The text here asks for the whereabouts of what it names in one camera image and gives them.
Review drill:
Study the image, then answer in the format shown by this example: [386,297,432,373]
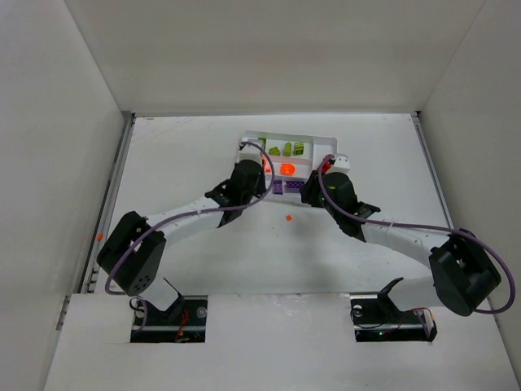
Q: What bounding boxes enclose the purple butterfly lego bricks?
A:
[272,180,284,195]

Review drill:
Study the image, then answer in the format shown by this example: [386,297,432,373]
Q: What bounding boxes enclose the small lime green lego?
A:
[269,147,281,156]

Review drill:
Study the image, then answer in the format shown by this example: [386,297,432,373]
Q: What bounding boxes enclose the purple half butterfly lego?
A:
[285,181,305,192]

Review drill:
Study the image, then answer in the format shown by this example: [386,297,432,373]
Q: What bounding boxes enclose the lime green sloped lego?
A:
[293,142,304,156]

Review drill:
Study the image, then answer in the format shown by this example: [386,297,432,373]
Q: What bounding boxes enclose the orange round lego disc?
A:
[263,160,272,175]

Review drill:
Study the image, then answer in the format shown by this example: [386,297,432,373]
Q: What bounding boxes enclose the orange curved lego piece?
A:
[280,163,296,176]

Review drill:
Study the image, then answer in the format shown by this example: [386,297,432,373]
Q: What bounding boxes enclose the green and red lego stack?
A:
[282,143,292,157]

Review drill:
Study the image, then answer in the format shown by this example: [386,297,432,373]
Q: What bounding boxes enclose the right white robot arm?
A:
[300,170,501,316]

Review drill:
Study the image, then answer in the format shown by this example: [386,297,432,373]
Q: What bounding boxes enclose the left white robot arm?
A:
[97,158,266,316]

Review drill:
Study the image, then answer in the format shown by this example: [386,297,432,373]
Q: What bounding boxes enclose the white compartment sorting tray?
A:
[241,131,337,206]

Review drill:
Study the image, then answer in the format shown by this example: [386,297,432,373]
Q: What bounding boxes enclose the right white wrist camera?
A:
[330,154,350,174]

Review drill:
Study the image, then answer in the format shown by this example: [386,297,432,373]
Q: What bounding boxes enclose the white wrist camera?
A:
[330,154,350,174]
[239,138,264,161]

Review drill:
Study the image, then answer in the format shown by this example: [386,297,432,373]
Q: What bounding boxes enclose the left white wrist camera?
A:
[239,138,264,161]

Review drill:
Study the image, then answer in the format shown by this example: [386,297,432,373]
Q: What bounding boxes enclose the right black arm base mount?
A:
[349,278,438,343]

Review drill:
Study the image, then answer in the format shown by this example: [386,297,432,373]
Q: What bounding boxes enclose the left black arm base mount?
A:
[129,278,208,344]

